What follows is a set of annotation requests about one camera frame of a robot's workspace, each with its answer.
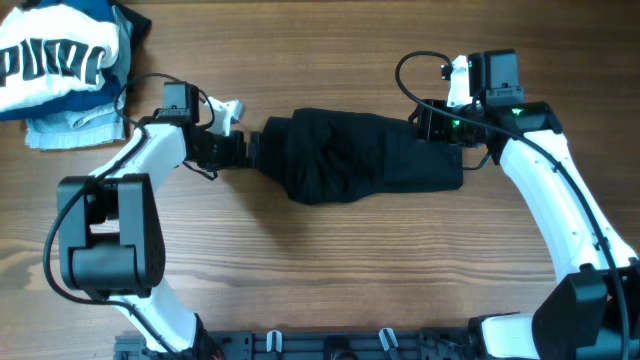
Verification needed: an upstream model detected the white Puma shirt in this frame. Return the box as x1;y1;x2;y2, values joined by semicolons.
1;4;120;112

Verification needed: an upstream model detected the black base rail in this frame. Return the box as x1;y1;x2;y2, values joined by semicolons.
114;328;492;360

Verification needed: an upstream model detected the light blue denim garment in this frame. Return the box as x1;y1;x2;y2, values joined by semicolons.
25;5;134;150

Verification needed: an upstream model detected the black folded garment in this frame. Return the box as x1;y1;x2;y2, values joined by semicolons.
108;0;151;87

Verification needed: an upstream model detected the dark blue folded garment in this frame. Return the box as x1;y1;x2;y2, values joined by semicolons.
1;1;114;121

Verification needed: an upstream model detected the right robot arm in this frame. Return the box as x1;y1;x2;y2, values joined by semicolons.
410;50;639;359

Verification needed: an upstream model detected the black t-shirt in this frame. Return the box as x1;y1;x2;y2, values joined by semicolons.
254;108;463;205

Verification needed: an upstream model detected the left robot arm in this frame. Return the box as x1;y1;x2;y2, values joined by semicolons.
43;81;246;359

